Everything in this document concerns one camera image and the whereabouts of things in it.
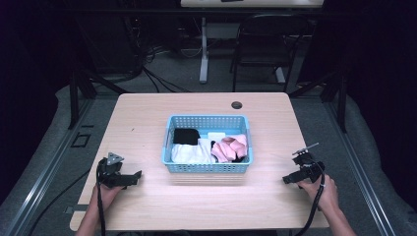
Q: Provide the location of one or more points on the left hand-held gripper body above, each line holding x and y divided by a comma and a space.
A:
109, 170

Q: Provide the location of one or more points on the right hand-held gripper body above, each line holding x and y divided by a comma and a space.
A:
309, 167

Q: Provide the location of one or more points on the person's left hand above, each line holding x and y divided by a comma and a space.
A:
106, 195

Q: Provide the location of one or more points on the person's right hand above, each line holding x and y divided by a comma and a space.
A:
323, 195

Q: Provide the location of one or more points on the white cloth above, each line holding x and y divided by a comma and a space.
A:
191, 153

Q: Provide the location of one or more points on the black cloth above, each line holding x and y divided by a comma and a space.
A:
185, 136

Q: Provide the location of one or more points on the light blue plastic basket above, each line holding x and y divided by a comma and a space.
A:
203, 167

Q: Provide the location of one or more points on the pink cloth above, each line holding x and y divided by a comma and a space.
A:
229, 149

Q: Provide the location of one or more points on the small pale cloth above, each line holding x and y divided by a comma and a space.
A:
216, 135

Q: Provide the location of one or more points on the white desk foot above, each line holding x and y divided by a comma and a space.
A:
280, 75

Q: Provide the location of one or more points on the black folding chair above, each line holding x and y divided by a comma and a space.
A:
268, 42

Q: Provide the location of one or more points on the white desk leg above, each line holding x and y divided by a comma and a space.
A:
204, 52

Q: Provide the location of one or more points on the aluminium floor rail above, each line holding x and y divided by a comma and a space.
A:
42, 183
360, 177

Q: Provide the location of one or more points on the black metal frame stand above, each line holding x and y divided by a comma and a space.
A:
342, 101
74, 98

